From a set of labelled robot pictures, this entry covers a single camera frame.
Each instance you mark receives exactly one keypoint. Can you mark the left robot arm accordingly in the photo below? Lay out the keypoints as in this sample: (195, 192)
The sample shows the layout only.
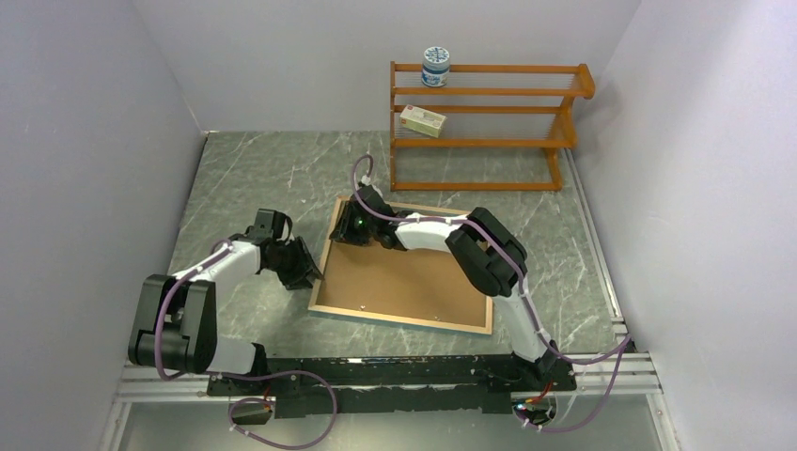
(175, 328)

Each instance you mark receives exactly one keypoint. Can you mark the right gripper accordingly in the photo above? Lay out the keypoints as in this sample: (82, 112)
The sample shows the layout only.
(343, 232)

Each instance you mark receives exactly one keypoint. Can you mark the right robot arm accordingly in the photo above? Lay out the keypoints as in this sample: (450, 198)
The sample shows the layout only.
(490, 257)

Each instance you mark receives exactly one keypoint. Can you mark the orange wooden shelf rack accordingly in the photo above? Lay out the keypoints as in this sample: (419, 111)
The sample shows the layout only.
(490, 106)

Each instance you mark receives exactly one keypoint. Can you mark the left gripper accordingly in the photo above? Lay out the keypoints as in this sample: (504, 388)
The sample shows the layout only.
(295, 279)

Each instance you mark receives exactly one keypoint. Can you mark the blue white ceramic jar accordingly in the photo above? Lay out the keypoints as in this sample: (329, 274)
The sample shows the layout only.
(435, 66)

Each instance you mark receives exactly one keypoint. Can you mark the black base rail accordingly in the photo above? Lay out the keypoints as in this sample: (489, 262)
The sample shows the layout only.
(488, 383)

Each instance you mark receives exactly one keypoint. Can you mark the small white green box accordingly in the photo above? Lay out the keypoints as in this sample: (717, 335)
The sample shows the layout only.
(422, 121)

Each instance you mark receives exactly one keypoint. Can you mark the blue wooden picture frame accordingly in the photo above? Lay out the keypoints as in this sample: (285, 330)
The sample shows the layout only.
(405, 292)

